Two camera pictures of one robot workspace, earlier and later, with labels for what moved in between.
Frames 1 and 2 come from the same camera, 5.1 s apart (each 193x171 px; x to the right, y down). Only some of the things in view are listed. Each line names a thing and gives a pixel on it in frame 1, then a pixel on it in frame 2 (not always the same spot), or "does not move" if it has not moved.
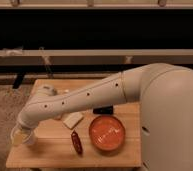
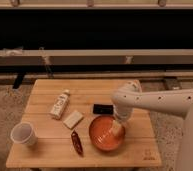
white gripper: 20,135 -> 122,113
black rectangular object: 103,110 does not move
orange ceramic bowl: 107,133 does not move
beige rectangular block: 72,119 does not move
